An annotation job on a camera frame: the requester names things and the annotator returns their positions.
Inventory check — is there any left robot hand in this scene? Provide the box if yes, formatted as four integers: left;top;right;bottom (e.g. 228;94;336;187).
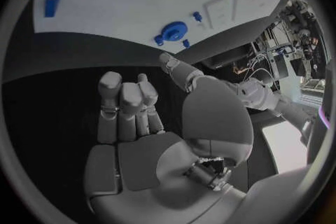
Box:
227;80;249;104

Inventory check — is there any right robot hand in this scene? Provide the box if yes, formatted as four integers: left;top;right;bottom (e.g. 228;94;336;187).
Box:
82;52;255;224

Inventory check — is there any blue rectangular block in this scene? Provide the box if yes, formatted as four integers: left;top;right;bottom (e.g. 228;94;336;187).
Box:
43;0;63;18

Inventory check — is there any white task board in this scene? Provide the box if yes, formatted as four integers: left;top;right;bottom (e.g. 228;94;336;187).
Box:
32;0;291;55

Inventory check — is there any black monitor screen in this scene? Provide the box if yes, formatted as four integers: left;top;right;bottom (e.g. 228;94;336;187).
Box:
202;46;254;71

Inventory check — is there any workshop equipment rack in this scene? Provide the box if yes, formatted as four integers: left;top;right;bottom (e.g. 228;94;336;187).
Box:
251;0;325;84

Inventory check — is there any blue gear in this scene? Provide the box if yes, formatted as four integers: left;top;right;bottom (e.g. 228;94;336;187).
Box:
160;21;189;43

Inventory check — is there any white cable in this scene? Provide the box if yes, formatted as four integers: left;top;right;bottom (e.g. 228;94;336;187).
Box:
246;54;276;88

